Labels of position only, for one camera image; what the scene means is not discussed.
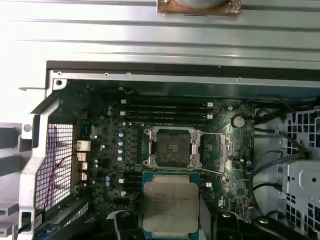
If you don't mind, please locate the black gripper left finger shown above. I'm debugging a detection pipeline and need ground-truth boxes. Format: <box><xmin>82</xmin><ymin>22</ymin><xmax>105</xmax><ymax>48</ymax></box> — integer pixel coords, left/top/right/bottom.
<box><xmin>63</xmin><ymin>201</ymin><xmax>140</xmax><ymax>240</ymax></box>

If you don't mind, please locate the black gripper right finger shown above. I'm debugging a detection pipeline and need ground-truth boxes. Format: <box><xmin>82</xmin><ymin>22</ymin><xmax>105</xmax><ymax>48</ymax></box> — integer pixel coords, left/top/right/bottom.
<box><xmin>200</xmin><ymin>199</ymin><xmax>301</xmax><ymax>240</ymax></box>

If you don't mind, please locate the silver CPU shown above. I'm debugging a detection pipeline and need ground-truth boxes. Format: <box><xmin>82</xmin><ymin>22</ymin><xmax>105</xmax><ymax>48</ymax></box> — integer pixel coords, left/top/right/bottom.
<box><xmin>138</xmin><ymin>171</ymin><xmax>202</xmax><ymax>239</ymax></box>

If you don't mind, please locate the thin metal locking lever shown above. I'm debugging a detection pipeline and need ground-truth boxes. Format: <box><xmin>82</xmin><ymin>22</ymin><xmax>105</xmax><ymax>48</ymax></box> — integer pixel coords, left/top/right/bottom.
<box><xmin>173</xmin><ymin>165</ymin><xmax>205</xmax><ymax>174</ymax></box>

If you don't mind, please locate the metal socket cover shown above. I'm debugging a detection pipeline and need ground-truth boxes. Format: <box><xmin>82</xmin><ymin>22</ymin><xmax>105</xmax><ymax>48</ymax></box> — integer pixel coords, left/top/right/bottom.
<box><xmin>191</xmin><ymin>132</ymin><xmax>230</xmax><ymax>175</ymax></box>

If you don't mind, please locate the CPU socket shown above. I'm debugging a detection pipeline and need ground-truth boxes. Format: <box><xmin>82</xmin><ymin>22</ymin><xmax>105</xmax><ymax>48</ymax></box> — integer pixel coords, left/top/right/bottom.
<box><xmin>142</xmin><ymin>126</ymin><xmax>204</xmax><ymax>170</ymax></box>

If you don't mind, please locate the green motherboard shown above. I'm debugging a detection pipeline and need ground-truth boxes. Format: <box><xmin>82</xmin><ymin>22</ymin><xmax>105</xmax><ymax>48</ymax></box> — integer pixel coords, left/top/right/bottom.
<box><xmin>74</xmin><ymin>96</ymin><xmax>256</xmax><ymax>240</ymax></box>

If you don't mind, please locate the silver coin battery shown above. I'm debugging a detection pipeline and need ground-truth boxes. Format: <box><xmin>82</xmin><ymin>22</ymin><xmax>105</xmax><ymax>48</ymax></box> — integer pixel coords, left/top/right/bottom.
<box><xmin>231</xmin><ymin>114</ymin><xmax>246</xmax><ymax>129</ymax></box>

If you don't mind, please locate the grey parts rack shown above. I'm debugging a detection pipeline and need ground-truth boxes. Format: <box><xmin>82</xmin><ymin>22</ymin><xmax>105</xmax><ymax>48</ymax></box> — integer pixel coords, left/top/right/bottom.
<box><xmin>0</xmin><ymin>121</ymin><xmax>26</xmax><ymax>236</ymax></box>

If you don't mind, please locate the black PC case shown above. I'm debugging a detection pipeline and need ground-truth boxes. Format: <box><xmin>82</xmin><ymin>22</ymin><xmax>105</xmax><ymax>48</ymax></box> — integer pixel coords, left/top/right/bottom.
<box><xmin>17</xmin><ymin>59</ymin><xmax>320</xmax><ymax>240</ymax></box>

